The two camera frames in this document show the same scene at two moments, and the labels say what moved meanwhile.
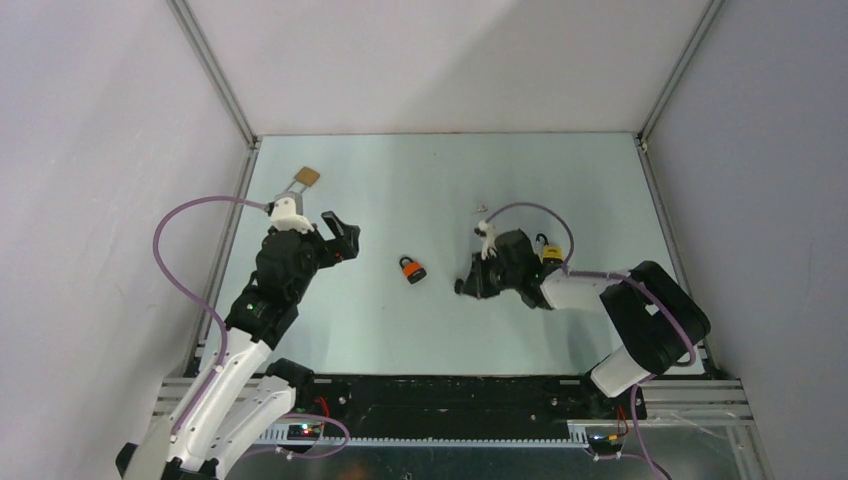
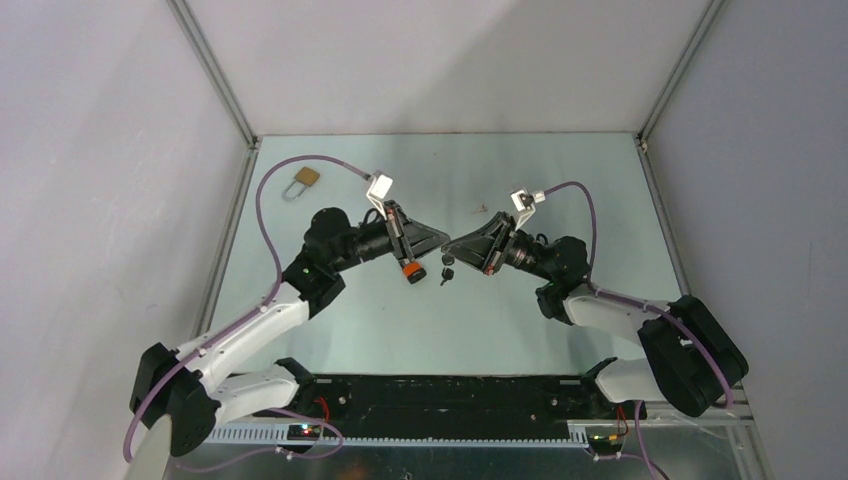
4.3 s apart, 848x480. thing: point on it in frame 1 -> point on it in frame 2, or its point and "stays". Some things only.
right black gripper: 476,284 -> 487,247
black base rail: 499,399 stays
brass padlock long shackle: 305,178 stays
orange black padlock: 412,269 stays
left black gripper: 333,250 -> 410,239
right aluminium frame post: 705,23 stays
